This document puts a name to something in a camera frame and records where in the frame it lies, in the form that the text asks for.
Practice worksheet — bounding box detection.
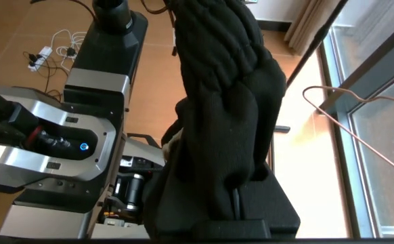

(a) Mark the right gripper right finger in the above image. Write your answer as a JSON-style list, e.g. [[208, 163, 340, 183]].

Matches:
[[236, 165, 301, 238]]

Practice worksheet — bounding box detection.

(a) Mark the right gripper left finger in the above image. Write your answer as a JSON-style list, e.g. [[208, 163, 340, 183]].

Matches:
[[142, 164, 205, 238]]

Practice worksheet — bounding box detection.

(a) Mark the black garment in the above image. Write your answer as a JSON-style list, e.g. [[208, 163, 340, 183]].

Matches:
[[161, 0, 288, 221]]

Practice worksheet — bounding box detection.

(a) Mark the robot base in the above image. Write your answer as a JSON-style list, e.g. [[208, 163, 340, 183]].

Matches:
[[0, 0, 167, 240]]

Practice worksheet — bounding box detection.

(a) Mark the pink clothes hanger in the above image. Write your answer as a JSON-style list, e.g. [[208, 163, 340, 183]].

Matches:
[[301, 85, 394, 181]]

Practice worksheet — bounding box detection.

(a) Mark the beige curtain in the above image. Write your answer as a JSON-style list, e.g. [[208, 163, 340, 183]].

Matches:
[[284, 0, 340, 56]]

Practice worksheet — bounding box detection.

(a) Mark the white power strip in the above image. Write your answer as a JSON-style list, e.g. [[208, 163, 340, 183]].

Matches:
[[27, 46, 53, 73]]

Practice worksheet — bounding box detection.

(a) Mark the black cable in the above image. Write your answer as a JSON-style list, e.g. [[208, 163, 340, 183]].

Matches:
[[22, 50, 65, 102]]

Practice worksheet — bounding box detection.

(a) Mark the white cable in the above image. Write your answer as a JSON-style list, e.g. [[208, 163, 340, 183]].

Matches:
[[49, 28, 88, 73]]

